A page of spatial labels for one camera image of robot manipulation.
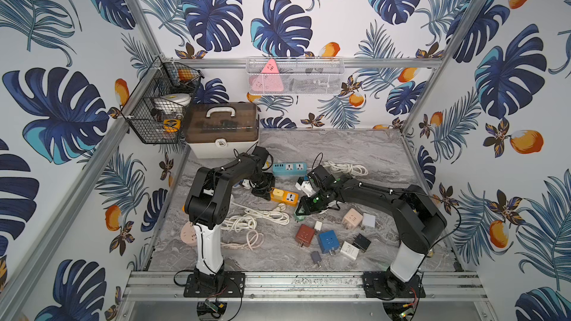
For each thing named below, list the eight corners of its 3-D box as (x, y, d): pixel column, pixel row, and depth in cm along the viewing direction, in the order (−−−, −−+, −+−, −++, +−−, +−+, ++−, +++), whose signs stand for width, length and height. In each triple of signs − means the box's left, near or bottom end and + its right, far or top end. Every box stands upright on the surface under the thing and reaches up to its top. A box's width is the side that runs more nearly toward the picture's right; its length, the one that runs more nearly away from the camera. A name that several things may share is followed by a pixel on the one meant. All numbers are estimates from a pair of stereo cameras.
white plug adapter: (339, 251, 83) (340, 250, 81) (343, 242, 85) (344, 240, 83) (354, 260, 81) (356, 259, 79) (358, 250, 83) (359, 249, 82)
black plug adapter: (349, 242, 85) (350, 240, 83) (355, 232, 87) (356, 231, 86) (365, 252, 83) (366, 251, 81) (369, 242, 85) (371, 240, 83)
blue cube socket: (324, 258, 82) (326, 254, 78) (317, 238, 86) (318, 233, 82) (339, 253, 83) (341, 249, 79) (331, 234, 87) (333, 229, 83)
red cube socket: (293, 240, 85) (294, 236, 81) (300, 226, 89) (301, 221, 85) (308, 248, 84) (309, 244, 80) (314, 233, 87) (316, 228, 83)
